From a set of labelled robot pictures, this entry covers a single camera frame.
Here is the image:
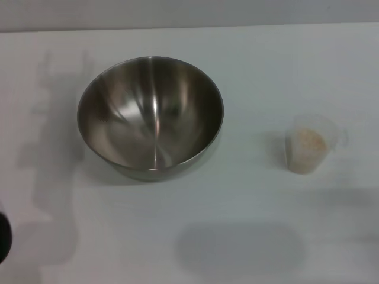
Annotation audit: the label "stainless steel mixing bowl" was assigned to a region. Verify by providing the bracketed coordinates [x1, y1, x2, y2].
[77, 55, 225, 182]

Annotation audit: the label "white rice grains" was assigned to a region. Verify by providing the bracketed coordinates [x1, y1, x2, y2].
[288, 127, 328, 174]

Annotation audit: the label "clear plastic measuring cup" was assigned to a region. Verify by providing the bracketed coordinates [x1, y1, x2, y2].
[284, 114, 349, 176]

